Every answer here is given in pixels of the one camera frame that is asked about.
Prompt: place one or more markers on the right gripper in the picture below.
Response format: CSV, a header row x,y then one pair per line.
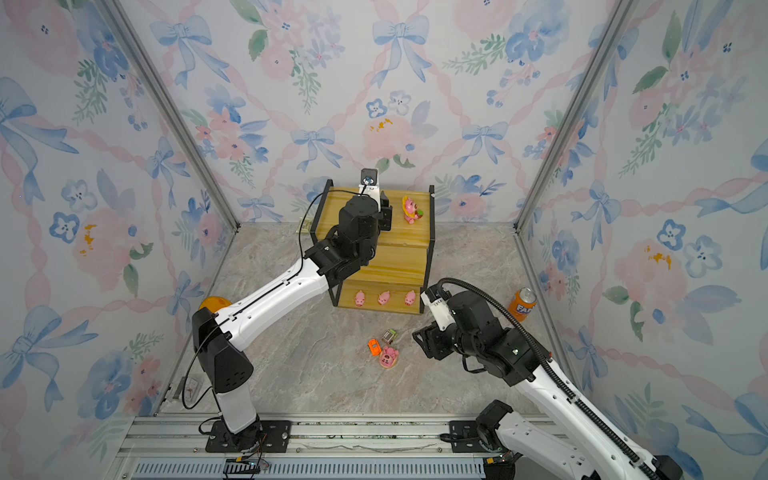
x,y
433,340

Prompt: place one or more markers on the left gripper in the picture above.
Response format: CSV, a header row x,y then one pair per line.
x,y
385,219

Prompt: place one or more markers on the pink bear sunflower toy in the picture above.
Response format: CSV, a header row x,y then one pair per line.
x,y
411,211

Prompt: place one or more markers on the green box toy truck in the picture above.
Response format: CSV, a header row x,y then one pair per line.
x,y
389,336

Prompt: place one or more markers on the pink bear donut toy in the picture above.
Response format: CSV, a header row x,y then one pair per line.
x,y
388,357

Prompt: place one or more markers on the orange toy truck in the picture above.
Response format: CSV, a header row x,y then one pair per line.
x,y
375,347

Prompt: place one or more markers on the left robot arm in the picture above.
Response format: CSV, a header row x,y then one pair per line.
x,y
220,338

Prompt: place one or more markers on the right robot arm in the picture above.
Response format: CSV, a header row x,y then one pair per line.
x,y
591,446

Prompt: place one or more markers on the wooden three-tier shelf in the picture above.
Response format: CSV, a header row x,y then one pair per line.
x,y
403,257

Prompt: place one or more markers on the orange soda can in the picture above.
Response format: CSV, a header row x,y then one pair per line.
x,y
522,303

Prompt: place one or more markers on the orange lid plastic jar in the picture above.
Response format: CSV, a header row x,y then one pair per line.
x,y
215,303

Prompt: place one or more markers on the grey small box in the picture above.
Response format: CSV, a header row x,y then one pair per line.
x,y
189,392

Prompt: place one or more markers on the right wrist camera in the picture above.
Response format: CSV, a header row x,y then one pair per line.
x,y
438,308

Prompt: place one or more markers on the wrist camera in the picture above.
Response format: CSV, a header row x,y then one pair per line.
x,y
438,308
369,184

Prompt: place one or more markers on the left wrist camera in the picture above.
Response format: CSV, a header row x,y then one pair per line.
x,y
369,184

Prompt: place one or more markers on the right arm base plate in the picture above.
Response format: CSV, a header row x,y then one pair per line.
x,y
470,437

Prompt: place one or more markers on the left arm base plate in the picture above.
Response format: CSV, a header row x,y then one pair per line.
x,y
270,436

